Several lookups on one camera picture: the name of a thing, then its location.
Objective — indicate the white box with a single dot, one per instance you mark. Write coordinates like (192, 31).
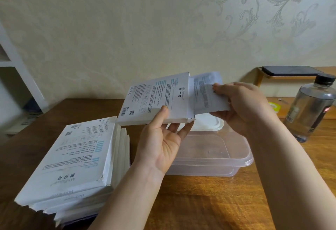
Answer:
(152, 96)

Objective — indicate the clear plastic container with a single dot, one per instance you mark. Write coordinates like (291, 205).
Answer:
(210, 153)

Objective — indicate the white bookshelf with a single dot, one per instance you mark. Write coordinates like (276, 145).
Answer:
(26, 80)

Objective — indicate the person's left hand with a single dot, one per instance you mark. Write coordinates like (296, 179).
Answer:
(157, 148)

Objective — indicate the clear bottle with black cap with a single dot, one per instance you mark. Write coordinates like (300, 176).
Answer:
(312, 111)

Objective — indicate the white papers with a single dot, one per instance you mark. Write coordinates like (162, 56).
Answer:
(21, 125)

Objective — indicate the sachets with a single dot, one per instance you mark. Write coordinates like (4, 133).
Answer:
(204, 98)

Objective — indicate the person's right hand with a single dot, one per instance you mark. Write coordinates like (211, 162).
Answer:
(246, 109)

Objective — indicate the person's left forearm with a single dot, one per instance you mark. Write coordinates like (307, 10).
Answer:
(126, 201)

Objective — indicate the black smartphone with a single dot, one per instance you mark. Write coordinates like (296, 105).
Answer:
(291, 71)

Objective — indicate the person's right forearm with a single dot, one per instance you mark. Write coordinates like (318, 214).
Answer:
(288, 174)

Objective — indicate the white container lid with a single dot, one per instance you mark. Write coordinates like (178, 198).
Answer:
(207, 123)

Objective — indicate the stack of white boxes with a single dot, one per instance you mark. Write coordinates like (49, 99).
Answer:
(71, 153)

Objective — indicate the yellow tape roll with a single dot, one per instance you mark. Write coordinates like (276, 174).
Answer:
(274, 106)

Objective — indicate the dark blue bundle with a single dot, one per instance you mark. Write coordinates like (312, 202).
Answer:
(32, 106)

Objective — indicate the small wooden desk shelf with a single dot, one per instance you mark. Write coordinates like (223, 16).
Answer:
(283, 106)

